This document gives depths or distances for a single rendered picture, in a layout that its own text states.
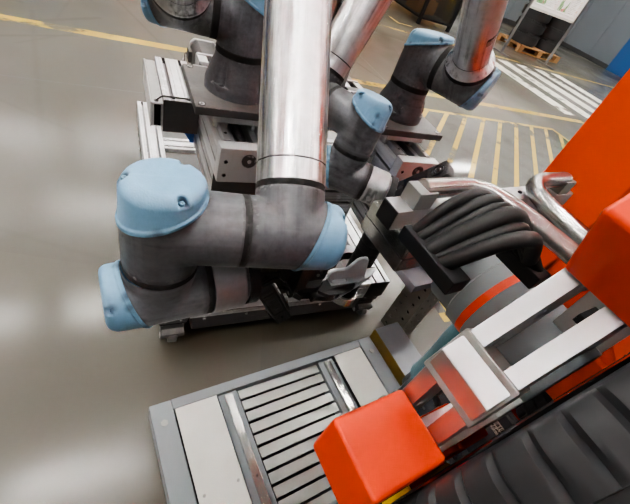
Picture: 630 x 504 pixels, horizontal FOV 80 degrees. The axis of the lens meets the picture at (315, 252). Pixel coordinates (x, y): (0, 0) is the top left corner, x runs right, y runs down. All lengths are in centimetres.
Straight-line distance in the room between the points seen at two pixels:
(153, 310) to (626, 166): 88
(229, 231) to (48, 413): 107
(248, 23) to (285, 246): 63
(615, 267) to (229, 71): 81
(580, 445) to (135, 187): 37
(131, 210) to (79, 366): 109
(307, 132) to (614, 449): 34
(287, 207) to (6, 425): 113
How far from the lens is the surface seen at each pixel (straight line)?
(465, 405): 38
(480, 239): 43
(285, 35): 44
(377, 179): 75
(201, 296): 44
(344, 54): 78
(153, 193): 34
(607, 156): 99
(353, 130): 71
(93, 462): 128
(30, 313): 154
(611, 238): 33
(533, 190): 65
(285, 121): 40
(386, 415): 40
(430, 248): 43
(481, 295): 59
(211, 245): 36
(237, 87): 95
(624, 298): 36
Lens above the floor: 122
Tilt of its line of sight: 41 degrees down
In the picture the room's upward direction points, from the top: 23 degrees clockwise
